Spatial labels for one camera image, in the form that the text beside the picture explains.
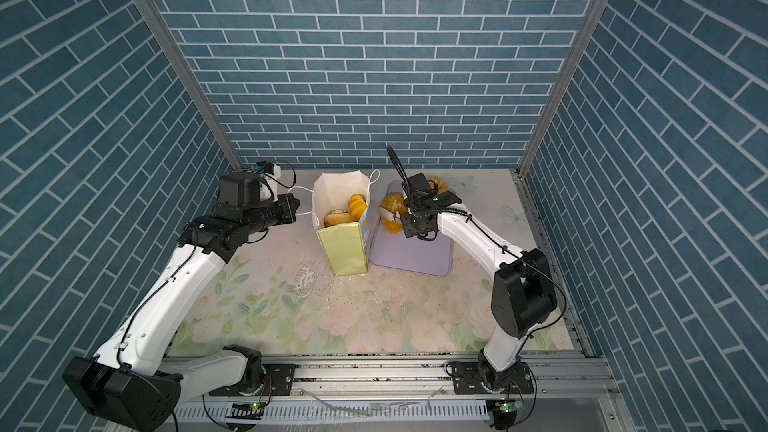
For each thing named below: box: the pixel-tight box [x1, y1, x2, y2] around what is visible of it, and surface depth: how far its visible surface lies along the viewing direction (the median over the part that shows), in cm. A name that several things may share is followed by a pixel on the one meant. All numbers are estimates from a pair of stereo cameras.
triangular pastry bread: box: [324, 209, 358, 227], surface depth 94 cm
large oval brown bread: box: [380, 192, 407, 234], surface depth 104 cm
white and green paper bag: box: [288, 169, 381, 277], surface depth 88 cm
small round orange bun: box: [348, 193, 367, 222], surface depth 93 cm
